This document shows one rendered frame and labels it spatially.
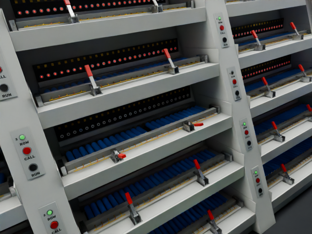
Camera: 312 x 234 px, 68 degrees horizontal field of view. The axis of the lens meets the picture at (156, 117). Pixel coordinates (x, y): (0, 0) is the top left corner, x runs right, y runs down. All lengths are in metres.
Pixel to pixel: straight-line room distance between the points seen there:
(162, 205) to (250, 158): 0.39
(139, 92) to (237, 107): 0.39
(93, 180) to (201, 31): 0.63
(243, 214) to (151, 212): 0.41
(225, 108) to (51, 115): 0.59
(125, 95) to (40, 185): 0.32
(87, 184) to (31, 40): 0.39
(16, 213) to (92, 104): 0.32
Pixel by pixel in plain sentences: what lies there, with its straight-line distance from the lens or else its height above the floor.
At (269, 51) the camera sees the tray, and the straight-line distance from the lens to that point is 1.09.
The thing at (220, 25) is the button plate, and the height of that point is 0.81.
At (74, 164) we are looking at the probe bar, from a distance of 0.70.
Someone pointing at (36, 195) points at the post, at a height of 0.50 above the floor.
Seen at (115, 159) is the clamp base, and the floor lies 0.50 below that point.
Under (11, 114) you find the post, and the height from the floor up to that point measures 0.70.
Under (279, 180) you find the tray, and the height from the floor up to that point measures 0.11.
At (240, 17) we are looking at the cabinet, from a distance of 1.32.
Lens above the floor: 0.67
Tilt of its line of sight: 7 degrees down
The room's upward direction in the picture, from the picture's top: 16 degrees counter-clockwise
